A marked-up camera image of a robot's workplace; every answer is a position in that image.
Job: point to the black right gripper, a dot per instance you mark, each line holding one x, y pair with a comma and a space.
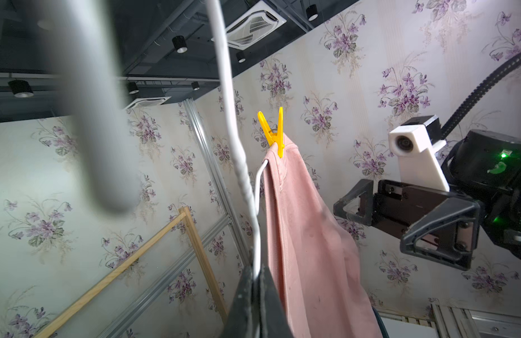
442, 227

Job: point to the wooden clothes rack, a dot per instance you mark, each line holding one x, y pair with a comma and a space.
201, 256

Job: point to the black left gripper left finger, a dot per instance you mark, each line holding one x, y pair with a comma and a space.
244, 316

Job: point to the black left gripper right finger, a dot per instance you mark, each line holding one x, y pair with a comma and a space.
273, 320

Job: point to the yellow clothespin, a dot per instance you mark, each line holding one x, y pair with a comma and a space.
274, 137

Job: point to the white wire hanger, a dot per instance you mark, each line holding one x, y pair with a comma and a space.
250, 191

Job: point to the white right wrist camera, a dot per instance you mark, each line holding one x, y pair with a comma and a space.
416, 144

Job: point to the pink t-shirt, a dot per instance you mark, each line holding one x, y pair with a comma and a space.
314, 262

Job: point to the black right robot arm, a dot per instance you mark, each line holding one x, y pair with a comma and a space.
486, 166

